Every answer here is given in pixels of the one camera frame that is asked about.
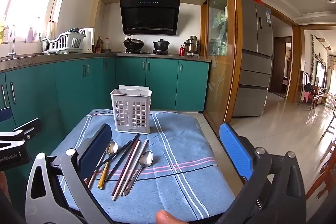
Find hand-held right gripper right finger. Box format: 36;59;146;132
215;123;307;224

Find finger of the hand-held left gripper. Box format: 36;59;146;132
0;107;11;123
0;118;42;147

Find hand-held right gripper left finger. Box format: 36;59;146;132
25;123;116;224

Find gold-handled spoon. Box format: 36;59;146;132
98;141;118;190

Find black chopstick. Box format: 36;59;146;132
95;139;133;169
104;133;140;182

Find pale chopstick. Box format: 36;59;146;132
87;154;107;189

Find pink-white chopstick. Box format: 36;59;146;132
112;138;150;201

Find silver spoon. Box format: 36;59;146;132
123;150;154;196

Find white plastic utensil holder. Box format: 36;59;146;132
110;85;153;133

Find person's left forearm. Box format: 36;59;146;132
0;172;12;203

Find person's right hand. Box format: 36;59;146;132
155;210;188;224

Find blue striped cloth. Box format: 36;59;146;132
50;109;243;222

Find metal faucet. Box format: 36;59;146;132
9;25;17;59

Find white dish rack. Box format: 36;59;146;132
41;28;87;54

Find wooden chair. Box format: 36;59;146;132
306;111;336;201

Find clothes rack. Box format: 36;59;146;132
299;70;319;109

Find teal base cabinets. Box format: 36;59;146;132
0;56;212;140

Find wooden-framed glass sliding door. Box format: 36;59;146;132
201;0;242;132

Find silver refrigerator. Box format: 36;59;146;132
232;0;273;117

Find group of sauce bottles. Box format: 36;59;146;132
94;36;105;53

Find gas stove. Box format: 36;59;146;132
117;49;174;56

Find white cutting board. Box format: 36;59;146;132
79;27;95;53

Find stainless steel pot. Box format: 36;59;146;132
183;35;201;54

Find black wok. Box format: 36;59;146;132
123;35;145;51

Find black cooking pot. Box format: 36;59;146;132
153;39;172;51

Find black range hood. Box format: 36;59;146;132
120;0;180;36

